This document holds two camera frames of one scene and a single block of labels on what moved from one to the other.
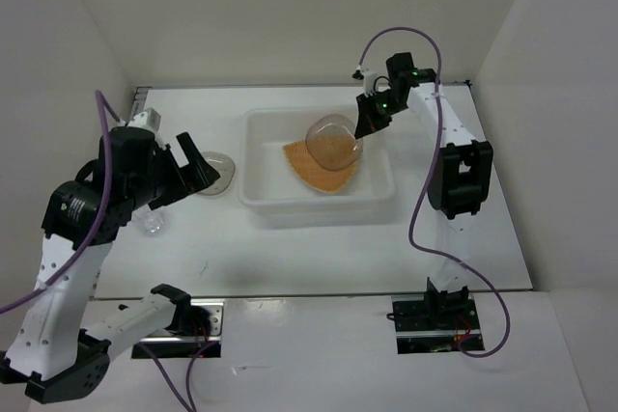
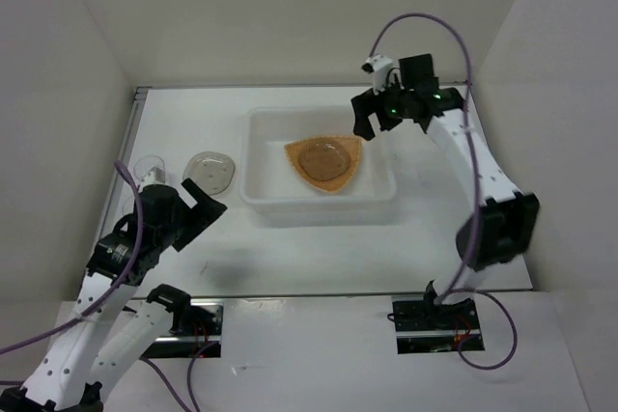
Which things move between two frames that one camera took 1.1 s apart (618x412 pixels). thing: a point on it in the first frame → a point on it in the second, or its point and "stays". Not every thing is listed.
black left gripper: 198,175 → 203,213
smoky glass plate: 225,169 stays
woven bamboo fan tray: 304,168 stays
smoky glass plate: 331,142 → 323,161
